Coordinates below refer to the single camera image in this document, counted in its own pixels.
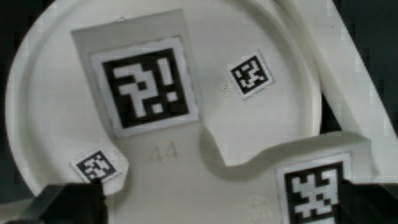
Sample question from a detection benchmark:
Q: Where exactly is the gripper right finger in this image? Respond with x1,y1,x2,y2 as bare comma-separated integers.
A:
338,180,398,224

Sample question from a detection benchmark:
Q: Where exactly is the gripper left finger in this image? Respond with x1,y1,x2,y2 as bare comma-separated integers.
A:
24,180,109,224

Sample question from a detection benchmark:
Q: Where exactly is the white cross table base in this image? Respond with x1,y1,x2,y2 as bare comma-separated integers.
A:
73,9,374,224

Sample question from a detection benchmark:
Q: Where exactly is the white round table top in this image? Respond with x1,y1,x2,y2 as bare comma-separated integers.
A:
4,0,326,201

